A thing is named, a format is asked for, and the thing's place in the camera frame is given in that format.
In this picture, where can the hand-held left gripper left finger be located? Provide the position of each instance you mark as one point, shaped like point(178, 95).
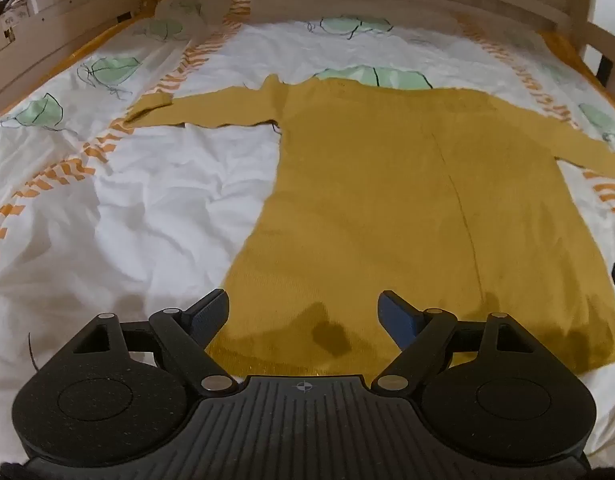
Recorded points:
point(210, 317)

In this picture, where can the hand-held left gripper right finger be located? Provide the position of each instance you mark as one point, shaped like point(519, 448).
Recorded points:
point(395, 317)

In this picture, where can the mustard yellow knit sweater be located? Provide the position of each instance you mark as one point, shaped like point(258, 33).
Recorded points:
point(387, 185)

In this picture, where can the white leaf-printed duvet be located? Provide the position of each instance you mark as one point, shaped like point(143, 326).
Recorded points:
point(137, 200)

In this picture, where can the white printed pillow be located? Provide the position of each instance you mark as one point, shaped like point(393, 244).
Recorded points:
point(183, 7)

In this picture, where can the wooden bed frame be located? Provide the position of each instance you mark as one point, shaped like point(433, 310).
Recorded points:
point(62, 20)

